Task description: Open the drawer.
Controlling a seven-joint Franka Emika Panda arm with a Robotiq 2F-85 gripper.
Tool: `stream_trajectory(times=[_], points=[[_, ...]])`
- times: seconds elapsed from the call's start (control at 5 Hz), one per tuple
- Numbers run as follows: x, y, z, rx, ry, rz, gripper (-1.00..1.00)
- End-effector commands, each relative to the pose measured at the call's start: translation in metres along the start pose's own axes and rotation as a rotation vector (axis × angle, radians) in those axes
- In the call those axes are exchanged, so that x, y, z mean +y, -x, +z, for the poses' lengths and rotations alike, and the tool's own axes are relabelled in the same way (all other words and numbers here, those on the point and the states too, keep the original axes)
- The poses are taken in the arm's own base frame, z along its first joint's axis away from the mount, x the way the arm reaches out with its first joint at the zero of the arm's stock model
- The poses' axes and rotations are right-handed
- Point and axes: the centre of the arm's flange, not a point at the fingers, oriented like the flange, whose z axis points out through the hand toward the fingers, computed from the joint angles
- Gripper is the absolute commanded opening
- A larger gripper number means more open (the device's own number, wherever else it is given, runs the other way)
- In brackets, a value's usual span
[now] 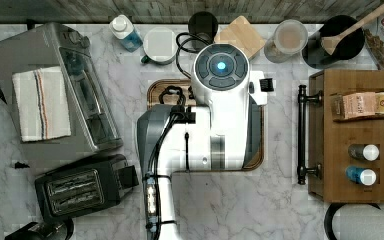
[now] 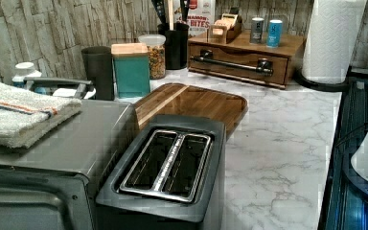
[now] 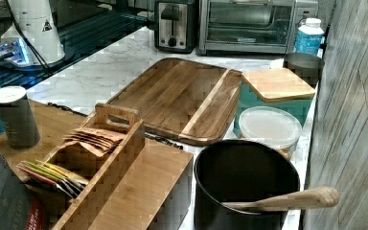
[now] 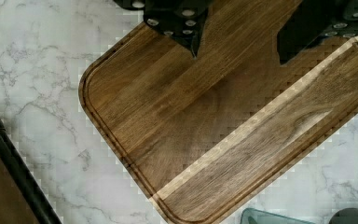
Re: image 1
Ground black kettle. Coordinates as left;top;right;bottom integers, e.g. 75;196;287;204
4;219;74;240

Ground striped folded towel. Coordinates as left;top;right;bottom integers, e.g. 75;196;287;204
12;66;71;142

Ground brown tea packets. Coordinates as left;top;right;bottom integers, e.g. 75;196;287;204
331;92;376;121

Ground wooden cutting board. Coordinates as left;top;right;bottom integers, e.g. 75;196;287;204
147;79;264;171

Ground teal box with wooden lid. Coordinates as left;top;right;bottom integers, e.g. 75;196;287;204
214;16;266;59

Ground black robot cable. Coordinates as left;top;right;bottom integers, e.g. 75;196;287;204
175;31;211;79

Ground black drawer handle bar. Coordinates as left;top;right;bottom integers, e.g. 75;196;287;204
297;85;323;185

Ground white lidded mug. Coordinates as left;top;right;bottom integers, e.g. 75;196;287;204
141;27;177;65

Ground clear plastic lidded container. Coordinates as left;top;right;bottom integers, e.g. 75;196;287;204
264;19;308;63

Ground white cap supplement bottle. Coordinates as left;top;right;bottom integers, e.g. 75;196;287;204
109;15;143;52

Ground black pot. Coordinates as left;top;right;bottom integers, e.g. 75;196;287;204
302;15;365;69

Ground wooden tea organizer tray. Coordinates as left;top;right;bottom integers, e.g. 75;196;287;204
329;89;384;123

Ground grey canister white lid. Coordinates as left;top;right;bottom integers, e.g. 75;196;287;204
348;144;380;161

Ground silver toaster oven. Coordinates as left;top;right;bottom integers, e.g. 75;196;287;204
0;23;122;163

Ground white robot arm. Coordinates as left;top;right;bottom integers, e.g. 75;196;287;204
136;43;268;240

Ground wooden spoon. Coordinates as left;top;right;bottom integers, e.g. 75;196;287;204
321;3;384;55

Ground black two-slot toaster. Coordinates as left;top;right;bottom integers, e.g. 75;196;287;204
35;154;139;222

